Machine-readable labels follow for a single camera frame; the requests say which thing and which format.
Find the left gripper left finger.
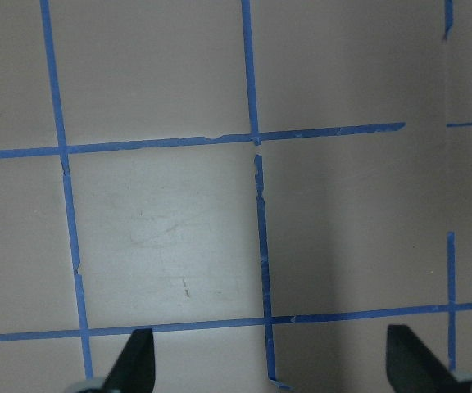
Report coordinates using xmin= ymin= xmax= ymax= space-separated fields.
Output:
xmin=66 ymin=327 xmax=157 ymax=393

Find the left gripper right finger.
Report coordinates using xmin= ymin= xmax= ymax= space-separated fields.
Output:
xmin=385 ymin=324 xmax=472 ymax=393

